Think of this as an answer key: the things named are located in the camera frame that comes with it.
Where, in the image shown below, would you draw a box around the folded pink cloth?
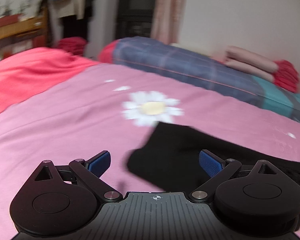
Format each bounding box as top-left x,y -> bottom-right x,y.
224,46 -> 279,83

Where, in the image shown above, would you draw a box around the dark window frame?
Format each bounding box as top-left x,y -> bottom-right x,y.
115,0 -> 156,39

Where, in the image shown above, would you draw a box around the black pants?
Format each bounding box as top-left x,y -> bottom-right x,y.
126,122 -> 300,194

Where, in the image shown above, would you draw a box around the wooden shelf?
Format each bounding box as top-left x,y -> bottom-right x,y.
0,5 -> 53,61

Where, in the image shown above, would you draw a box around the pink floral bed sheet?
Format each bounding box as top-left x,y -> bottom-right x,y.
0,64 -> 300,239

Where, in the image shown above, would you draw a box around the folded red cloth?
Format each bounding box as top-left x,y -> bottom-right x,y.
273,60 -> 300,93

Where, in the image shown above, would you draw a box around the red blanket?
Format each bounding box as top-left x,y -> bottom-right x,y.
0,36 -> 116,118

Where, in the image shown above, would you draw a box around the hanging clothes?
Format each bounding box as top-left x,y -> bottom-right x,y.
36,0 -> 94,41

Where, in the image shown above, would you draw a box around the pink curtain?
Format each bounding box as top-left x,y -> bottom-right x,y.
151,0 -> 185,44

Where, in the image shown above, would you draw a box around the blue plaid pillow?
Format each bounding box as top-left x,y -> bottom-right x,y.
111,36 -> 300,123

